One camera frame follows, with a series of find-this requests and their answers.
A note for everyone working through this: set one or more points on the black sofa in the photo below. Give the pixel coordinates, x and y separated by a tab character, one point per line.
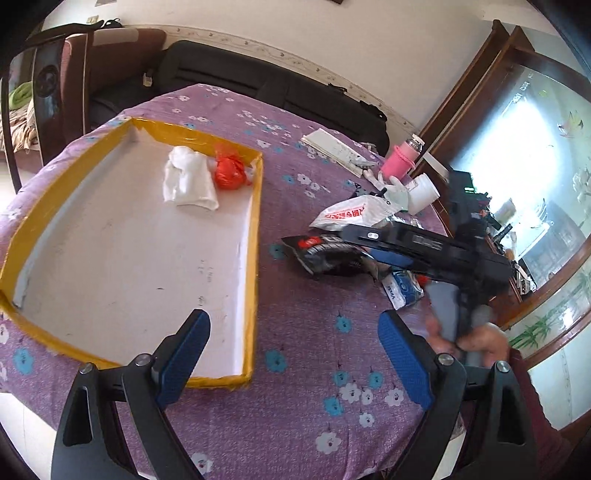
186	63

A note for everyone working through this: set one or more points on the dark wooden chair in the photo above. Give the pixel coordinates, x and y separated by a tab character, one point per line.
47	46

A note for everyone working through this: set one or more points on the black snack packet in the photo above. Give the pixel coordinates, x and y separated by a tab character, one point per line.
328	254

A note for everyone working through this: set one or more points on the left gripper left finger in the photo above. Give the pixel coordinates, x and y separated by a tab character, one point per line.
90	443

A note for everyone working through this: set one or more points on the pink thermos bottle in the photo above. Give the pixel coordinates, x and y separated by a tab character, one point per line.
403	158

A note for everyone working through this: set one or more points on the white red plastic bag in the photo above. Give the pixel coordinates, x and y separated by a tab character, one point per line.
365	211

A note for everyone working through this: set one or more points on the bare right hand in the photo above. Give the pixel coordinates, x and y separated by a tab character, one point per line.
488	339

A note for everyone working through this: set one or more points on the white paper booklet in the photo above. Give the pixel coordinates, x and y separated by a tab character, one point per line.
339	152

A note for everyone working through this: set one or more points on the white work glove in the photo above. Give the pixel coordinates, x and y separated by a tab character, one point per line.
391	189

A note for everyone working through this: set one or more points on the white plastic jar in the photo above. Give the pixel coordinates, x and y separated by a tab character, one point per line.
422	193

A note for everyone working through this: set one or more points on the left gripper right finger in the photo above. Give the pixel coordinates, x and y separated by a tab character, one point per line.
499	442

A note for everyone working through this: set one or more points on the white cloth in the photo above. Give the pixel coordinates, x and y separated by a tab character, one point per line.
188	179

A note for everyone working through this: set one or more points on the purple floral tablecloth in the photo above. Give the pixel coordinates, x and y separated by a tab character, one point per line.
324	401

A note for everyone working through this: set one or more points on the blue floral tissue pack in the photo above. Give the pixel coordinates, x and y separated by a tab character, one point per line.
402	288

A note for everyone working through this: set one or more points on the red plastic bag ball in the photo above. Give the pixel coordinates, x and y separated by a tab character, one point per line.
229	172

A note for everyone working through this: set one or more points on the yellow edged cardboard tray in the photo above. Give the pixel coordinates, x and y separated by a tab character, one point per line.
102	268

